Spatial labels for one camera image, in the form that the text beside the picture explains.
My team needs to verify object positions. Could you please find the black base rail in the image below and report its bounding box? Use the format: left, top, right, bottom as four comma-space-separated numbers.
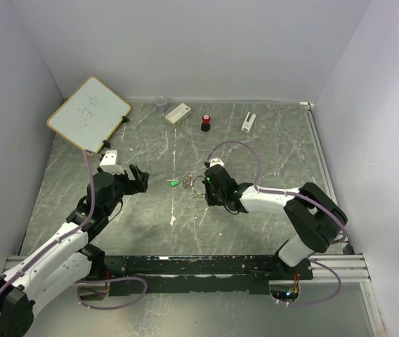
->
86, 255, 313, 295

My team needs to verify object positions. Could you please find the clear plastic cup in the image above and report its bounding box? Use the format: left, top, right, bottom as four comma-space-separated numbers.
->
154, 96, 168, 112

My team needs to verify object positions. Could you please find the silver key bunch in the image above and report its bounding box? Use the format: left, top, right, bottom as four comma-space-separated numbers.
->
182, 173, 195, 189

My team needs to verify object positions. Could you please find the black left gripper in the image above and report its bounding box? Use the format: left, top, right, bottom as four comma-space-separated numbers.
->
104, 164, 150, 215

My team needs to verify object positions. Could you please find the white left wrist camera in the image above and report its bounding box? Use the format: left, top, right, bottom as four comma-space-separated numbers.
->
99, 150, 124, 176

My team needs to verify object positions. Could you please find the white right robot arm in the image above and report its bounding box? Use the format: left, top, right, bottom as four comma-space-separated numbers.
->
203, 164, 348, 279

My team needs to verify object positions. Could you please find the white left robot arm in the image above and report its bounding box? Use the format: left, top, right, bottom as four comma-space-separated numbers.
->
0, 165, 150, 336

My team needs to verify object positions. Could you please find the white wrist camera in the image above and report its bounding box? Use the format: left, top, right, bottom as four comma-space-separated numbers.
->
99, 150, 124, 176
204, 158, 225, 169

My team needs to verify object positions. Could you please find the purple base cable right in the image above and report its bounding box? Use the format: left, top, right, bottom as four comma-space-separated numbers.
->
275, 259, 344, 308

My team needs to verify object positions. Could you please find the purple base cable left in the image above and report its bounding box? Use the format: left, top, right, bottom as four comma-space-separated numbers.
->
77, 277, 148, 310

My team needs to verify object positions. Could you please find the white corner bracket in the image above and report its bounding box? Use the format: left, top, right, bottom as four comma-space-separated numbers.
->
299, 101, 315, 110

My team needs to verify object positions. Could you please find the small framed whiteboard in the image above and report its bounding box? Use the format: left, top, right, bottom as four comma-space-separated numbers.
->
47, 76, 131, 152

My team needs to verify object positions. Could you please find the red black stamp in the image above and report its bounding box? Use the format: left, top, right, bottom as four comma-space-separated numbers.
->
200, 114, 211, 132

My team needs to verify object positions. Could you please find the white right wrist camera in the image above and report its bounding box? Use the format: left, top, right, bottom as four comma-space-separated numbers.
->
204, 158, 225, 169

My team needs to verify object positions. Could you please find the white cardboard box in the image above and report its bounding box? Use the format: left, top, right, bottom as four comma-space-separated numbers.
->
164, 103, 192, 127

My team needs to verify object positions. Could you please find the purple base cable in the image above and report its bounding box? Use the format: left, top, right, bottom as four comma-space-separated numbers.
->
275, 259, 344, 308
77, 277, 148, 310

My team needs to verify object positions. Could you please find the white plastic clip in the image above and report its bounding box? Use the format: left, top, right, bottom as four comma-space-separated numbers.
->
241, 112, 256, 133

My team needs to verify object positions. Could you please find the large metal keyring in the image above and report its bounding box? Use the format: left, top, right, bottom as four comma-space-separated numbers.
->
190, 176, 205, 196

